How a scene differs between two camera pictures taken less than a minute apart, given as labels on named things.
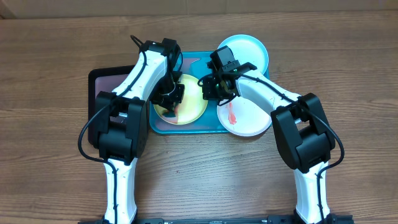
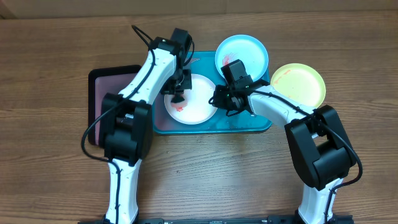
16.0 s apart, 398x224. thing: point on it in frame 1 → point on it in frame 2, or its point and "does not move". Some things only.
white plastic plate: x=243 y=116 → x=198 y=109
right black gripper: x=212 y=85 → x=222 y=104
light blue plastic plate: x=246 y=48 does not move
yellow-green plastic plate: x=193 y=107 → x=301 y=83
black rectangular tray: x=102 y=78 does not move
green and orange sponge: x=171 y=116 → x=180 y=104
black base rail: x=334 y=219 does not move
